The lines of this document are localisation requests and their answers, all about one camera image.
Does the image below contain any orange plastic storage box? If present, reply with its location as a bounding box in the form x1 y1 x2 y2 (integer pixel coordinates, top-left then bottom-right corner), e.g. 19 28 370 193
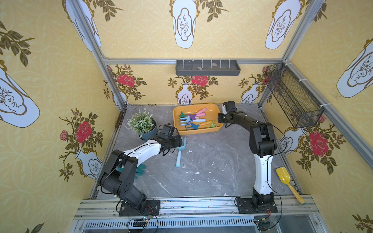
173 103 223 136

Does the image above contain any light blue hand rake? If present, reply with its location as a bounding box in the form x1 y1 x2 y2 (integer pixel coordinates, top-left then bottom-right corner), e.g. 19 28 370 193
175 137 187 168
179 117 207 126

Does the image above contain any blue cultivator yellow handle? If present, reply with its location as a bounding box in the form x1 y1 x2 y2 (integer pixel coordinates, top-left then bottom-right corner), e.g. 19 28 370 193
186 121 213 130

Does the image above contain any purple rake pink handle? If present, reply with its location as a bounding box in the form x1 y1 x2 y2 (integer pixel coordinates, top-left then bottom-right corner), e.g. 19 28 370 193
187 108 207 120

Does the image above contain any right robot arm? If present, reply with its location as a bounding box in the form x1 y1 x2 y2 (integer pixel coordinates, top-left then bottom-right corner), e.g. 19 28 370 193
218 112 277 208

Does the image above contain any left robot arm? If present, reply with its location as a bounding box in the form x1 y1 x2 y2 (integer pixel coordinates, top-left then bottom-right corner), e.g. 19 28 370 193
98 124 183 212

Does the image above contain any artificial green white plant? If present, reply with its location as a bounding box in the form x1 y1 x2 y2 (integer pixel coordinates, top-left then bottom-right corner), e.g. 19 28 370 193
127 108 155 136

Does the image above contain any teal garden glove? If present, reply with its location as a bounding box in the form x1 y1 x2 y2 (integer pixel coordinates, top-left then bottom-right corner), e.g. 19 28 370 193
116 164 147 179

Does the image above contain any grey wall shelf tray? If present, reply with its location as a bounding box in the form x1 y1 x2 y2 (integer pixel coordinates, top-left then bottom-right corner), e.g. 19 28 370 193
175 59 241 76

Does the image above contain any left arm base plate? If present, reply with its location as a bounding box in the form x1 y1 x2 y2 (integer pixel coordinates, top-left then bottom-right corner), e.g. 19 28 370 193
119 200 160 216

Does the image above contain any black wire mesh basket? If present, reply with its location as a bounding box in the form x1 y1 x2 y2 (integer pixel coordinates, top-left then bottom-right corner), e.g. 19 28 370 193
264 63 324 128

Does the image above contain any yellow scoop wooden handle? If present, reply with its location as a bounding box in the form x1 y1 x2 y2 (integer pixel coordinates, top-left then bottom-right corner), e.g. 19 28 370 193
275 167 306 205

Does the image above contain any aluminium front rail frame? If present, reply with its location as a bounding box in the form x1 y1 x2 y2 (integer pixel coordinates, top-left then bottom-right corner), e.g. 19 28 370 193
70 195 328 233

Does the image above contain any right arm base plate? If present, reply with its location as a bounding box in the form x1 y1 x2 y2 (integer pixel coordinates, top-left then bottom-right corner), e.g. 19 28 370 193
234 197 278 215

